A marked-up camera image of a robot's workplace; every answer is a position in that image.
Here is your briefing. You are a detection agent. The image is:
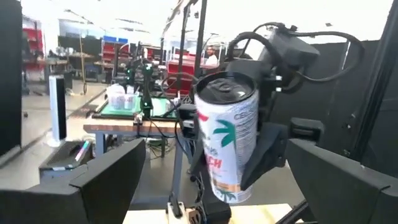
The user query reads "person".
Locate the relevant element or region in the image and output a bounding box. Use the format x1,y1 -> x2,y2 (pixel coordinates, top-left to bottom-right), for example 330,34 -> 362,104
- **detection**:
203,45 -> 220,67

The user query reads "black stand pole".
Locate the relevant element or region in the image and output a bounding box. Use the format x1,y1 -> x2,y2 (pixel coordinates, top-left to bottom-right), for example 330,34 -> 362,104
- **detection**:
177,0 -> 191,97
193,0 -> 208,78

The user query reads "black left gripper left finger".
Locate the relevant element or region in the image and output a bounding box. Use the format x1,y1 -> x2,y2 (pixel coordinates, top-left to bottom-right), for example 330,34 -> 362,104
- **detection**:
0,138 -> 147,224

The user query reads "white tower fan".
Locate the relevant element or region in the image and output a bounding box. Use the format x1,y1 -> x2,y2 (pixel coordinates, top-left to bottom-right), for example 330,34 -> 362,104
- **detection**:
48,74 -> 68,147

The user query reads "green table mat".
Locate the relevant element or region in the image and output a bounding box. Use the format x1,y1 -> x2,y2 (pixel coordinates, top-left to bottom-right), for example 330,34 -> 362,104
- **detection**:
93,96 -> 180,121

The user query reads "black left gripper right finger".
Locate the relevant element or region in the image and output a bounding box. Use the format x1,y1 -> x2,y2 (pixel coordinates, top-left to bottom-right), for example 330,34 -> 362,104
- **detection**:
285,139 -> 398,224

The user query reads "red storage rack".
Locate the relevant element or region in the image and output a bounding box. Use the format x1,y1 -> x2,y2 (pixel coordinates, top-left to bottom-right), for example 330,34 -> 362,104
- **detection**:
166,58 -> 197,96
21,26 -> 44,74

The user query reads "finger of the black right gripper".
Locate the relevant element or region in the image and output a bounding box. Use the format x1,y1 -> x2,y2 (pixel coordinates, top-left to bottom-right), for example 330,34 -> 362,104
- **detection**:
240,122 -> 289,192
178,103 -> 200,141

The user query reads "table with blue-grey legs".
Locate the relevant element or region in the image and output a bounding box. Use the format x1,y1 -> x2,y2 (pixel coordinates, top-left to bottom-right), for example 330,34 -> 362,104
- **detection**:
83,118 -> 187,200

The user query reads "clear plastic container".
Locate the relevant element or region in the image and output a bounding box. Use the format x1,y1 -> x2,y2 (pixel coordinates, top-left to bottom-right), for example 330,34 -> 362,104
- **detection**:
105,83 -> 137,110

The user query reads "black computer case RGB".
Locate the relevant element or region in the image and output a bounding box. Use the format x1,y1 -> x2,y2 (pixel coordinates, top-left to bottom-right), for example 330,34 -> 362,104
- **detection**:
37,139 -> 94,184

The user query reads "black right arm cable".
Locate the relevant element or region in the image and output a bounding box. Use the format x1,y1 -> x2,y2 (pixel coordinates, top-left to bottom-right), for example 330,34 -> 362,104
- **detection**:
226,21 -> 366,94

